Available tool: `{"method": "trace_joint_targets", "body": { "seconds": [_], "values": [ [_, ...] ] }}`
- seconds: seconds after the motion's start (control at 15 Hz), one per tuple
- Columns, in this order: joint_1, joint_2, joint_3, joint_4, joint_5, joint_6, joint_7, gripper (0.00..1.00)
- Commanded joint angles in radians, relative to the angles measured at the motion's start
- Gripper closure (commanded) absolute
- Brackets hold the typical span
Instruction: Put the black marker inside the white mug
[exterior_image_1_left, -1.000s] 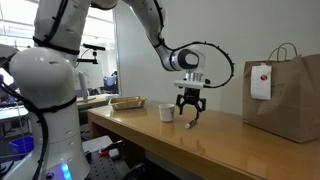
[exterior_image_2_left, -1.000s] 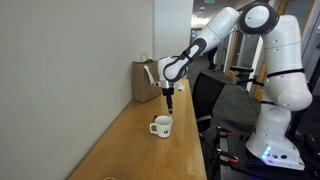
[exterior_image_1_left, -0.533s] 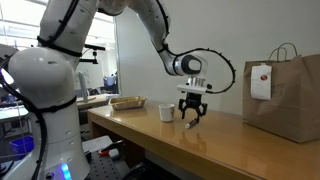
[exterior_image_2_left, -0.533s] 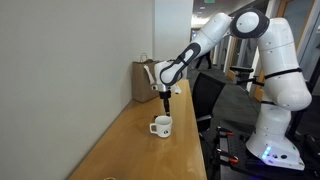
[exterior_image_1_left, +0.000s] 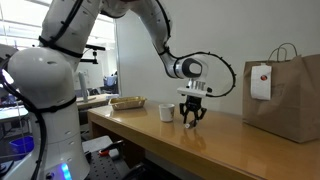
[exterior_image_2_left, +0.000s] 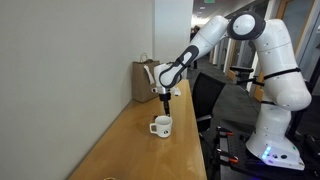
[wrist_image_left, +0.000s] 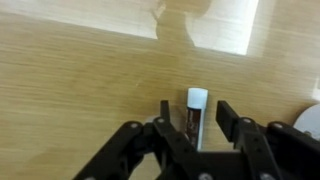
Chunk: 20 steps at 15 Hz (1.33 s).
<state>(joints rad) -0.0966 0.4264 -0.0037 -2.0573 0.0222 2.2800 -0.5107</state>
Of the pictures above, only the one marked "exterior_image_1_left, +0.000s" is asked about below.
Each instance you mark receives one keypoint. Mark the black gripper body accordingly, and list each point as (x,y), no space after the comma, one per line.
(193,102)

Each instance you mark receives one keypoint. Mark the blue plastic bin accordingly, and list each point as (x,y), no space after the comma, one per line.
(22,145)

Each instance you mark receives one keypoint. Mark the white mug with logo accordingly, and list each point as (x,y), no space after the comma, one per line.
(166,112)

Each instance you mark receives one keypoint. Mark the black camera on stand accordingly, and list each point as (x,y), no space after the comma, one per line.
(94,53)

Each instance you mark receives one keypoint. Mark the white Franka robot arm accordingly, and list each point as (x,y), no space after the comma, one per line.
(50,83)

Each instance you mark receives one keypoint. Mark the gold foil tray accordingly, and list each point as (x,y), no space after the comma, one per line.
(127,102)

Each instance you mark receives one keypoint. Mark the wooden background desk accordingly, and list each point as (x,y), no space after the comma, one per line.
(96,100)

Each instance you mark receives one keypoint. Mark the white cylindrical post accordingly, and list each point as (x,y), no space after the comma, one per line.
(82,86)

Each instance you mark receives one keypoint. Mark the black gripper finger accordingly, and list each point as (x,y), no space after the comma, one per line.
(184,111)
(200,114)

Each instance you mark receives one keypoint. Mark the white paper tag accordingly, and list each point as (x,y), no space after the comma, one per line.
(260,86)

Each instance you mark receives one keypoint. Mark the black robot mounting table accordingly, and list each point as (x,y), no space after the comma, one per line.
(103,166)

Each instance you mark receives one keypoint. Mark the brown paper bag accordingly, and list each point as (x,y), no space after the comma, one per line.
(286,110)

